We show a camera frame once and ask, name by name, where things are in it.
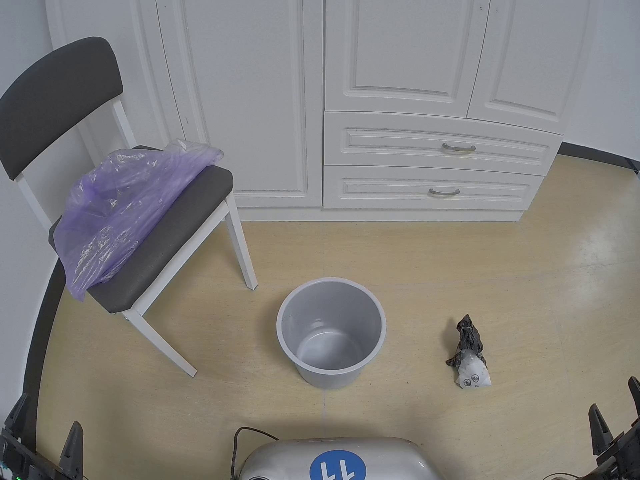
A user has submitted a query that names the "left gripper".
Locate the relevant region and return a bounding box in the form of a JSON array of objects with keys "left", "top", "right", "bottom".
[{"left": 0, "top": 393, "right": 84, "bottom": 480}]

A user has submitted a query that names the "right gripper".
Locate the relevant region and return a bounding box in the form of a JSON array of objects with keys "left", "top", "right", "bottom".
[{"left": 588, "top": 376, "right": 640, "bottom": 475}]

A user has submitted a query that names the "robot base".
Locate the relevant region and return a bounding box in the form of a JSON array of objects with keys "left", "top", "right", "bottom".
[{"left": 240, "top": 436, "right": 443, "bottom": 480}]

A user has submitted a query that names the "white chair with grey cushions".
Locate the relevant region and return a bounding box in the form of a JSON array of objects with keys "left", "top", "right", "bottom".
[{"left": 0, "top": 36, "right": 258, "bottom": 380}]

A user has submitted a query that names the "white wardrobe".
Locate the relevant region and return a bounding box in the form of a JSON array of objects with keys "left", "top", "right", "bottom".
[{"left": 44, "top": 0, "right": 598, "bottom": 223}]

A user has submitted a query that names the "purple plastic bag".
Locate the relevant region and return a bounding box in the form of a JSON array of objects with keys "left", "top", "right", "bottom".
[{"left": 54, "top": 139, "right": 225, "bottom": 302}]

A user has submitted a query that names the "white trash bin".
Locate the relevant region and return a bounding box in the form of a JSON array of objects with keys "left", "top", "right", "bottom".
[{"left": 276, "top": 277, "right": 387, "bottom": 389}]

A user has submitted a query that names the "black and white wrapper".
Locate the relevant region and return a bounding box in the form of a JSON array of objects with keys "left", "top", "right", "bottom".
[{"left": 445, "top": 313, "right": 492, "bottom": 390}]

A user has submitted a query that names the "black cable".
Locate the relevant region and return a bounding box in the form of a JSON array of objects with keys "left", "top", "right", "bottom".
[{"left": 231, "top": 427, "right": 281, "bottom": 476}]

